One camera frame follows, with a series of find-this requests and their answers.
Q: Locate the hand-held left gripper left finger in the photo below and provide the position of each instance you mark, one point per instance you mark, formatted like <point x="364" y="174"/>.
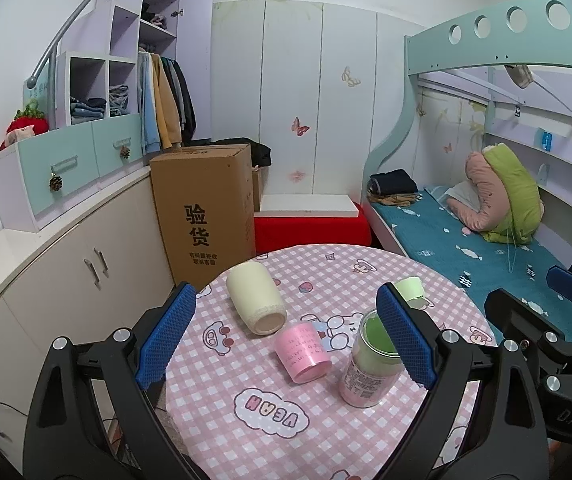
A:
<point x="166" y="340"/>

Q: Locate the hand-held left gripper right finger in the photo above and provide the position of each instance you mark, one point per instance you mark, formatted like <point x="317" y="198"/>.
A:
<point x="405" y="335"/>

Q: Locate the light green cup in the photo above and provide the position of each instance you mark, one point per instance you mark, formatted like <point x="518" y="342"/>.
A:
<point x="410" y="290"/>

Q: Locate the cream ribbed cup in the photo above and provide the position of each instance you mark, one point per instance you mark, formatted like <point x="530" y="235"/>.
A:
<point x="251" y="295"/>

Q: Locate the pink printed cup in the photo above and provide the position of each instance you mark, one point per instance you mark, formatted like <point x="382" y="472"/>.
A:
<point x="298" y="352"/>

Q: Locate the clear jar with green lid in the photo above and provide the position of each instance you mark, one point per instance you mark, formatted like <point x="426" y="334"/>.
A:
<point x="365" y="380"/>

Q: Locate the teal printed bed sheet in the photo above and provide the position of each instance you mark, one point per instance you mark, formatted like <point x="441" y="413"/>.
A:
<point x="440" y="245"/>

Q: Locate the green quilt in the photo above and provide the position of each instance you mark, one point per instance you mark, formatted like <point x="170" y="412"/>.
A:
<point x="515" y="195"/>

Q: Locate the round table with pink checkered cloth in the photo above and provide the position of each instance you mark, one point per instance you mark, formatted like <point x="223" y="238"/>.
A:
<point x="316" y="270"/>

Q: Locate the white pillow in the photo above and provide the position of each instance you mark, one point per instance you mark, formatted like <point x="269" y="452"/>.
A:
<point x="463" y="195"/>

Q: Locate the folded tan clothes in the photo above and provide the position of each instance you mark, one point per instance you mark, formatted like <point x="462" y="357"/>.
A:
<point x="395" y="200"/>

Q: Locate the red storage bench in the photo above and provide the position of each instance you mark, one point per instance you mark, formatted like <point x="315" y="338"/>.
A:
<point x="311" y="234"/>

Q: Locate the pink quilt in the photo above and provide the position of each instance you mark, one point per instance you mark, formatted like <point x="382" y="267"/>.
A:
<point x="475" y="180"/>

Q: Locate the white low cabinet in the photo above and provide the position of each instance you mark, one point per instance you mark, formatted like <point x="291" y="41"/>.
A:
<point x="41" y="270"/>

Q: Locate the tall cardboard box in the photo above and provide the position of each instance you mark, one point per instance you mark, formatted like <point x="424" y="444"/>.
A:
<point x="201" y="200"/>

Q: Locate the small blue box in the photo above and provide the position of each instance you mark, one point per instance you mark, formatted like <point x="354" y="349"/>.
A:
<point x="546" y="141"/>

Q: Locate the folded dark clothes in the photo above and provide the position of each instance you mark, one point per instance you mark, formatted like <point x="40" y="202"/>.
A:
<point x="390" y="181"/>

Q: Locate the white board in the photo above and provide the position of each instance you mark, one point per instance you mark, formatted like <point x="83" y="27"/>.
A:
<point x="311" y="206"/>

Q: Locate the pine cone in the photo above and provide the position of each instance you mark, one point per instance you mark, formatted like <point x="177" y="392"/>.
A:
<point x="56" y="183"/>
<point x="125" y="152"/>

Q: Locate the black bag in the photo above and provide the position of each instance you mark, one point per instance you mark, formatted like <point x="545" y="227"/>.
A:
<point x="261" y="152"/>

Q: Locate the teal drawer unit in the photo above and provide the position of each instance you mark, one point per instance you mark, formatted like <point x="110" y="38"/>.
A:
<point x="71" y="150"/>

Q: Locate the grey hanging cloth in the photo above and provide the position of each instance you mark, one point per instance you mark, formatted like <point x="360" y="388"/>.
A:
<point x="519" y="75"/>

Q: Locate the yellow hanging jacket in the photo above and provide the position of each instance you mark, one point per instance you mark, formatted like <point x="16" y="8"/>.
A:
<point x="168" y="105"/>

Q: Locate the light blue hanging shirt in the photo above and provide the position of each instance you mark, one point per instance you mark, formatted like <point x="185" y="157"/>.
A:
<point x="147" y="105"/>

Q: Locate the dark hanging jackets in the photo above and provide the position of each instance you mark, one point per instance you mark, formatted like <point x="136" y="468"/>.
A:
<point x="186" y="100"/>

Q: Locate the red strawberry plush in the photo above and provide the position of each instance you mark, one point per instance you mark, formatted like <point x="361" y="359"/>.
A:
<point x="26" y="127"/>

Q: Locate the lilac open wardrobe shelf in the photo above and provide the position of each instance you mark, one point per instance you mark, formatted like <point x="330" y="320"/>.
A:
<point x="126" y="35"/>

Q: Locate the grey metal handrail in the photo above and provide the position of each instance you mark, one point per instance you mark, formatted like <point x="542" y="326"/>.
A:
<point x="66" y="27"/>

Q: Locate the butterfly wall sticker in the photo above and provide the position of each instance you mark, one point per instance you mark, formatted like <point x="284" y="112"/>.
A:
<point x="300" y="126"/>
<point x="448" y="148"/>
<point x="297" y="176"/>
<point x="349" y="76"/>

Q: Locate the teal bunk bed frame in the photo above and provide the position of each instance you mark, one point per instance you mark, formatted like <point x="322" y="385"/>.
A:
<point x="428" y="55"/>

